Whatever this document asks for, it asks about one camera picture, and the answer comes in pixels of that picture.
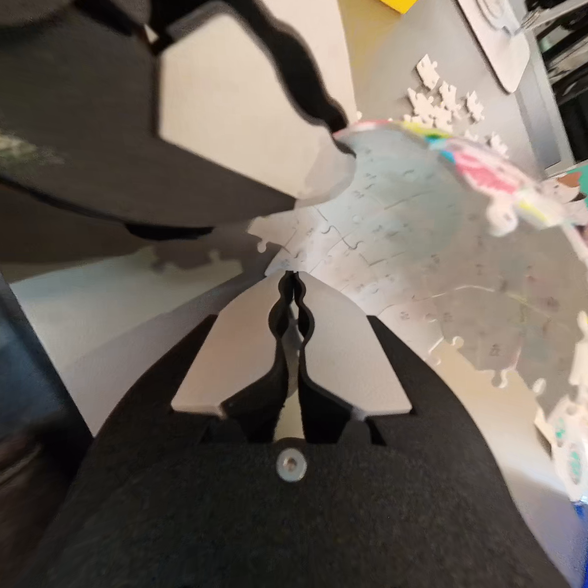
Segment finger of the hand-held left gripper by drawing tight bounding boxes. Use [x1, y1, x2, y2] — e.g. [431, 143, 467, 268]
[157, 0, 358, 203]
[263, 0, 360, 122]

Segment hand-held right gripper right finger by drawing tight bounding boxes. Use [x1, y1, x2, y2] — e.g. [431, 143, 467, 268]
[294, 272, 413, 416]

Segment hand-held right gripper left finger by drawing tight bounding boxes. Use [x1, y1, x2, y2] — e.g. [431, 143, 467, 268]
[171, 271, 295, 416]

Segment partly built colourful puzzle ball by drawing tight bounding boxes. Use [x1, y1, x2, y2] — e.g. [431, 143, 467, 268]
[248, 119, 588, 503]

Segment group of white puzzle pieces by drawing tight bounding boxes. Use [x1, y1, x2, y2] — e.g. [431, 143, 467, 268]
[406, 54, 508, 157]

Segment printed puzzle box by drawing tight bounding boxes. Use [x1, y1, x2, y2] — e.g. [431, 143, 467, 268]
[547, 161, 588, 203]

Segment white flat pad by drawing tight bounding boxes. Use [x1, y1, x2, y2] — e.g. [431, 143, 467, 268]
[457, 0, 531, 95]

